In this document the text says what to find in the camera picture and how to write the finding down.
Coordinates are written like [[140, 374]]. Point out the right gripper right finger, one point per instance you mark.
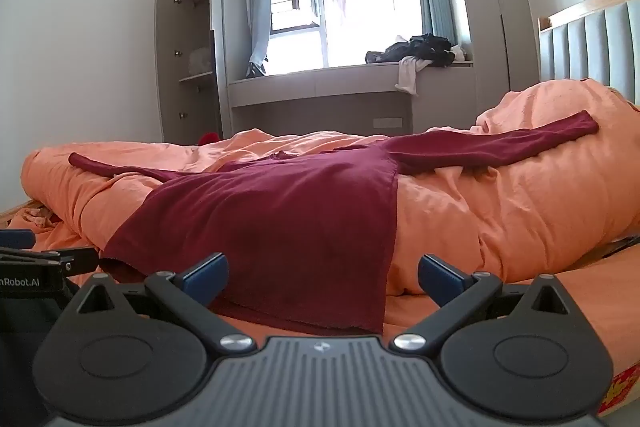
[[506, 352]]

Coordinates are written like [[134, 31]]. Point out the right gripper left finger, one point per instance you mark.
[[137, 354]]

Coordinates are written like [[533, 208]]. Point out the dark red knit garment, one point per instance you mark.
[[309, 239]]

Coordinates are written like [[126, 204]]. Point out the pile of dark clothes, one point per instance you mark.
[[437, 50]]

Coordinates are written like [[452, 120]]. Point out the orange bed sheet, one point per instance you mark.
[[607, 291]]

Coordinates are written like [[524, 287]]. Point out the orange duvet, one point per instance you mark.
[[539, 215]]

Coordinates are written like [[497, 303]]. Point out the red object on floor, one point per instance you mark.
[[208, 138]]

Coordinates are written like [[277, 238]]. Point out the grey window seat cabinet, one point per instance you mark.
[[360, 99]]

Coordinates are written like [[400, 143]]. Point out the white cloth hanging off ledge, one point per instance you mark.
[[408, 68]]

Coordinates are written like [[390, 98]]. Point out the open grey wardrobe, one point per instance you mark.
[[186, 69]]

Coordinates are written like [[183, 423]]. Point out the grey padded headboard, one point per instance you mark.
[[597, 39]]

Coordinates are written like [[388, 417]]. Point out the tall grey closet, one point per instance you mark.
[[503, 46]]

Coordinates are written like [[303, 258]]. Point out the window with frame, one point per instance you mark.
[[312, 34]]

